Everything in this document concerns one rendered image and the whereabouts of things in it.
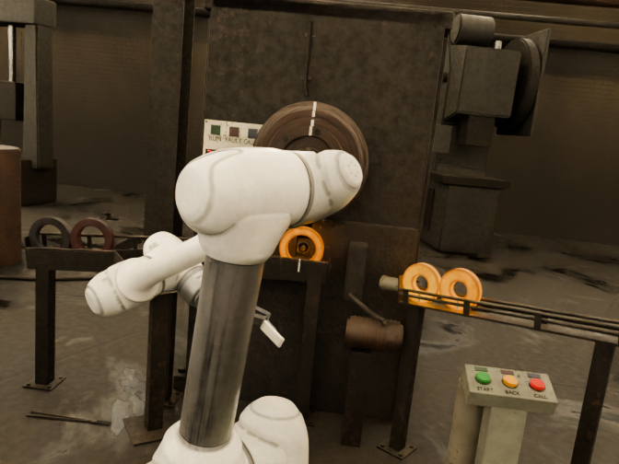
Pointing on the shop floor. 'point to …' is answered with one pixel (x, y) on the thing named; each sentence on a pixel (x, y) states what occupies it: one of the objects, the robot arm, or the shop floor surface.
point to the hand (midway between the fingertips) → (260, 353)
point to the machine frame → (292, 75)
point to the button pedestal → (505, 411)
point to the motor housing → (356, 396)
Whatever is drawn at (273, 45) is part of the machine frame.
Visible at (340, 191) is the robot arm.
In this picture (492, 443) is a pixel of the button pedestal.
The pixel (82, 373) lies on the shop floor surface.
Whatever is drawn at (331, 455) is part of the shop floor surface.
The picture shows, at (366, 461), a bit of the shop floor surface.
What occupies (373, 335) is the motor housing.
